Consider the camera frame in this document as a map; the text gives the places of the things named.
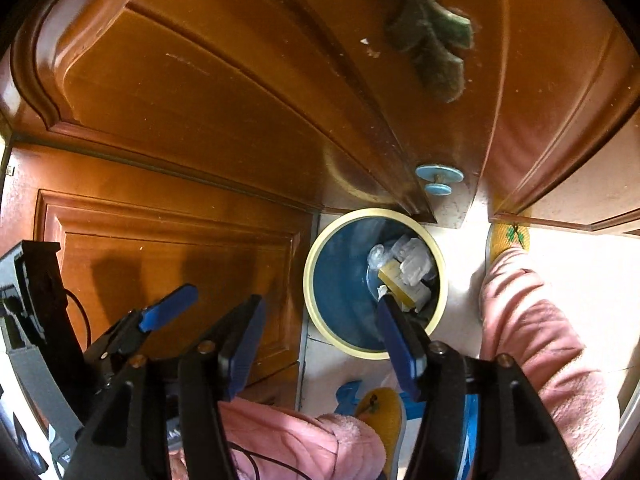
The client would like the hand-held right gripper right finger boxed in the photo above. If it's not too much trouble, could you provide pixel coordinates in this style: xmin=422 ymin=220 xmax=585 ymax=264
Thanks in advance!
xmin=376 ymin=294 xmax=583 ymax=480

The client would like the round blue waste bin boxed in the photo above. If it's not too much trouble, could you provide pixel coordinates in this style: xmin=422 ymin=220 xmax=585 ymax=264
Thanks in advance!
xmin=303 ymin=208 xmax=447 ymax=361

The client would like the person's leg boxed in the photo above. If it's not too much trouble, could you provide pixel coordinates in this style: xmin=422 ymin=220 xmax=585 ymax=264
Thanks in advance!
xmin=170 ymin=395 xmax=388 ymax=480
xmin=477 ymin=247 xmax=626 ymax=480

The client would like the yellow slipper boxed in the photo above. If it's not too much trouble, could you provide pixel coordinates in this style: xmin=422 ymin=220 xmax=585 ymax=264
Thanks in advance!
xmin=352 ymin=386 xmax=407 ymax=480
xmin=486 ymin=221 xmax=531 ymax=263

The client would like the clear plastic bag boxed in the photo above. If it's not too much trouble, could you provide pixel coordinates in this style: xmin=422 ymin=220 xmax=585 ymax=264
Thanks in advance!
xmin=367 ymin=237 xmax=436 ymax=286

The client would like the ornate metal door handle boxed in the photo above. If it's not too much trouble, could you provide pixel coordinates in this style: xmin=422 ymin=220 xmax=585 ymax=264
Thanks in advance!
xmin=377 ymin=0 xmax=475 ymax=104

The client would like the blue suction hook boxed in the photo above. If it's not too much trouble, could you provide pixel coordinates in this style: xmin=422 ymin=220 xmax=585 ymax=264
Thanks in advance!
xmin=415 ymin=162 xmax=453 ymax=197

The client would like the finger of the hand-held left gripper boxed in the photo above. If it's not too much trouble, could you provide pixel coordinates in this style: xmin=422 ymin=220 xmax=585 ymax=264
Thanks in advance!
xmin=82 ymin=284 xmax=199 ymax=376

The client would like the person's left leg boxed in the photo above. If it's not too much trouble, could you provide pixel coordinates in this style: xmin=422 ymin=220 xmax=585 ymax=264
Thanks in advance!
xmin=170 ymin=395 xmax=388 ymax=480

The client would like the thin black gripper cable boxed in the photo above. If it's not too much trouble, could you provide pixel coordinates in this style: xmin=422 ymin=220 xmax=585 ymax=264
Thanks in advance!
xmin=230 ymin=442 xmax=311 ymax=480

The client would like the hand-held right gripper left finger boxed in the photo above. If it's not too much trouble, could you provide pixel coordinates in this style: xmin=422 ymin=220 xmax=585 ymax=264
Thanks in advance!
xmin=62 ymin=294 xmax=268 ymax=480

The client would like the person's right leg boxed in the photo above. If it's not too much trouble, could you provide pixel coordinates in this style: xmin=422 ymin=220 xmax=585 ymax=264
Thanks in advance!
xmin=477 ymin=247 xmax=626 ymax=480

